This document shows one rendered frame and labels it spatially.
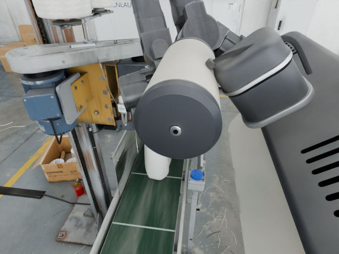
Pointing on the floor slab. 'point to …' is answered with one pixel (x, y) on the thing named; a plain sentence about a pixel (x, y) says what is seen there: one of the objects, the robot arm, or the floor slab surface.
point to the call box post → (192, 220)
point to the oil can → (78, 188)
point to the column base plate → (81, 224)
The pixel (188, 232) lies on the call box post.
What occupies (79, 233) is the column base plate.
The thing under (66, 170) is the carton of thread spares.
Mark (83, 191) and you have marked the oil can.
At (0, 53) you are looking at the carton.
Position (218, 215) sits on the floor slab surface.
